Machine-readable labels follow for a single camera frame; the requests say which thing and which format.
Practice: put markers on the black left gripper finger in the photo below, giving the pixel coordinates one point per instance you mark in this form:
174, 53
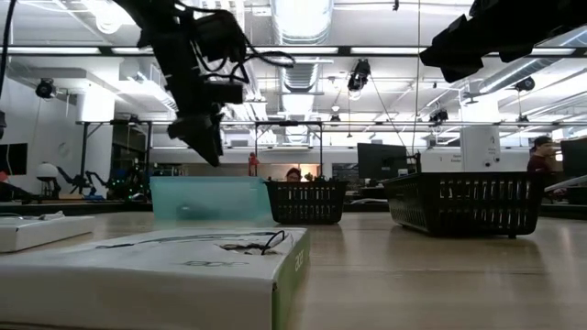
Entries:
213, 135
190, 128

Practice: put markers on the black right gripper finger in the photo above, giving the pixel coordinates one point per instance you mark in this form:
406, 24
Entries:
463, 43
463, 61

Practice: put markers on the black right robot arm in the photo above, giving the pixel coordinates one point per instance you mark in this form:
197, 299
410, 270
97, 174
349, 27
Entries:
579, 18

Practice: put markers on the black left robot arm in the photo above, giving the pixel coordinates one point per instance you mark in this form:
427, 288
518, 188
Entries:
156, 18

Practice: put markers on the translucent teal plastic bin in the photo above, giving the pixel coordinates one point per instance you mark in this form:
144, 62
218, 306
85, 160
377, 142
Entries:
229, 194

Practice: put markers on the white column box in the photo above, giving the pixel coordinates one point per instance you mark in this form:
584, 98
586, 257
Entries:
480, 147

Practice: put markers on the person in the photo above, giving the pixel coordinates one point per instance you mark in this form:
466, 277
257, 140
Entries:
293, 175
542, 158

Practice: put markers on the small black slotted basket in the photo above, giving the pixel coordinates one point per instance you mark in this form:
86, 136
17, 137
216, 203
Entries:
305, 201

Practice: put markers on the background black robot arms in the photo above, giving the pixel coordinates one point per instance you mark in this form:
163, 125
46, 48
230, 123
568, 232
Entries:
80, 181

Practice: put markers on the black computer monitor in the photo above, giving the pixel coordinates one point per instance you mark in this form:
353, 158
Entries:
381, 160

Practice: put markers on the large black slotted basket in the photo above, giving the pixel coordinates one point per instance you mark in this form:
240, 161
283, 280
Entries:
463, 204

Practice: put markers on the white globe lamp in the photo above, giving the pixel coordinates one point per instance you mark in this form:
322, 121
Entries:
47, 171

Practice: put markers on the white acer product box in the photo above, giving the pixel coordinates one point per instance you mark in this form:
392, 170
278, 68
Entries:
137, 279

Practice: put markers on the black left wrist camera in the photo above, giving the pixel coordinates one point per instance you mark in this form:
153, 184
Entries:
225, 92

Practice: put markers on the black hanging ceiling camera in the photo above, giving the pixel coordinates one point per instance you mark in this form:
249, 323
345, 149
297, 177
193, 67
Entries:
525, 84
439, 116
46, 88
359, 75

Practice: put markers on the black background stand frame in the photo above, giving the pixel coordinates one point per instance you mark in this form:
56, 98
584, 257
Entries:
114, 123

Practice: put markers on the black aluminium rig frame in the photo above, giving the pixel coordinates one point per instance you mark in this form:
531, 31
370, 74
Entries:
339, 50

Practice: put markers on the silver ceiling duct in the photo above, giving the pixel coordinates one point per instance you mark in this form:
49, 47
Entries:
300, 20

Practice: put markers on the dark wall monitor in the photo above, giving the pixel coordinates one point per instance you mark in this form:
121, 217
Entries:
13, 159

